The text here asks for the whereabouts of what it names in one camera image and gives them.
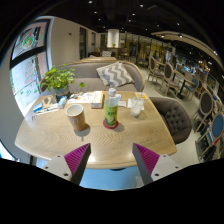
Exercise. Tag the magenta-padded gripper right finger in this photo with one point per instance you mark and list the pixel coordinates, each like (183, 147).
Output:
(146, 159)

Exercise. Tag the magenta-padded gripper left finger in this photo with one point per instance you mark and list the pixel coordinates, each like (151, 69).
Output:
(76, 159)

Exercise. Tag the green-labelled clear drink bottle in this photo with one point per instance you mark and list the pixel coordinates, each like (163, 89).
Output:
(111, 113)

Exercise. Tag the brown ceramic mug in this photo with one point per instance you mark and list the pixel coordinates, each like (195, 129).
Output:
(77, 120)

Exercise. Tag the flat round red coaster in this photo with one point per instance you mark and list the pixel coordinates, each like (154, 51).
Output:
(106, 126)

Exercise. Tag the grey tufted armchair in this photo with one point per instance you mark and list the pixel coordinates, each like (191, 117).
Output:
(173, 118)

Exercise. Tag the clear plastic cup with straw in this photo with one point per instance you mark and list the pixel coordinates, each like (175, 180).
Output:
(136, 110)

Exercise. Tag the white paper napkin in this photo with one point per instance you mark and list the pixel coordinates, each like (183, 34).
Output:
(128, 104)

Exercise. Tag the teal tissue pack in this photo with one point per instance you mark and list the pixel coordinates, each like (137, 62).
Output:
(63, 102)

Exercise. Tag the open printed menu brochure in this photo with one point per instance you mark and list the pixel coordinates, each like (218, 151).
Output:
(81, 97)

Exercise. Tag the yellow white card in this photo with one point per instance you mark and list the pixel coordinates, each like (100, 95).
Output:
(141, 95)

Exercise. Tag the brown card with heart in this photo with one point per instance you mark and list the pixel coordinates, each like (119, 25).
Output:
(49, 101)

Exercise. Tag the small blue white packet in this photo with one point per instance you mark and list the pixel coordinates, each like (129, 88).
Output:
(37, 107)

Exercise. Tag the group of dining chairs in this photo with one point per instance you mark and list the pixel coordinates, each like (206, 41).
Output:
(205, 103)

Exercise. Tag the potted green leafy plant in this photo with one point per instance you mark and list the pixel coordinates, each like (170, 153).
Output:
(60, 78)

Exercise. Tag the grey wood-framed sofa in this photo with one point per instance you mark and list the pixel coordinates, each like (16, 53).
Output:
(88, 73)

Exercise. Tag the grey white chevron cushion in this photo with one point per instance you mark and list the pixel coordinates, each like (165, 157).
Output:
(115, 74)

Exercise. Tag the framed food poster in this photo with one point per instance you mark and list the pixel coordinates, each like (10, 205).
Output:
(28, 40)

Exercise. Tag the group of ceiling spotlights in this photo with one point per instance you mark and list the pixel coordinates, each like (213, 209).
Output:
(141, 5)

